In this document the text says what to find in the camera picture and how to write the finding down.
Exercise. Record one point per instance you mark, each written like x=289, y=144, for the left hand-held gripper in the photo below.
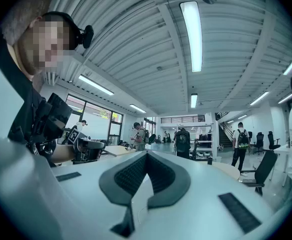
x=90, y=150

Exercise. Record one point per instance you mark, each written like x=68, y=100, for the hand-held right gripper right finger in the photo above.
x=165, y=179

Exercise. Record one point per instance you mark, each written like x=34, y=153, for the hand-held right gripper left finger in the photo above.
x=128, y=176

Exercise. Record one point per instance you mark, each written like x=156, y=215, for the black square cup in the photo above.
x=209, y=161

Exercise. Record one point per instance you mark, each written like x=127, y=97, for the person's left forearm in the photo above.
x=63, y=154

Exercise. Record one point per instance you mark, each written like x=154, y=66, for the large black-framed window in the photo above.
x=95, y=124

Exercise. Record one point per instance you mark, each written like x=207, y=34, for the light wooden desk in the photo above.
x=120, y=150

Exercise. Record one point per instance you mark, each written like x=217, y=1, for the black backpack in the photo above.
x=146, y=136
x=182, y=141

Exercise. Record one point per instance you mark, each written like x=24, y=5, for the black screen device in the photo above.
x=58, y=116

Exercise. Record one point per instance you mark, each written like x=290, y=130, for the white shelf unit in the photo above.
x=203, y=133

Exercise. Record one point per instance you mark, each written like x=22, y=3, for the black railing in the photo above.
x=185, y=119

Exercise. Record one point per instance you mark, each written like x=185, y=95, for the dark staircase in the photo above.
x=224, y=139

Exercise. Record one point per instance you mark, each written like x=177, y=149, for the person's black shirt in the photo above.
x=26, y=104

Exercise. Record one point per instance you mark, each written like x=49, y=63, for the green backpack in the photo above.
x=243, y=139

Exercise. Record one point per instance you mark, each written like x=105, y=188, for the black mesh office chair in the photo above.
x=267, y=166

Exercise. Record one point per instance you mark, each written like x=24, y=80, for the person's head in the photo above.
x=48, y=44

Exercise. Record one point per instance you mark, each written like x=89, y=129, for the white desk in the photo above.
x=283, y=147

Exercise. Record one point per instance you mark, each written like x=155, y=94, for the black head camera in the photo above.
x=87, y=36

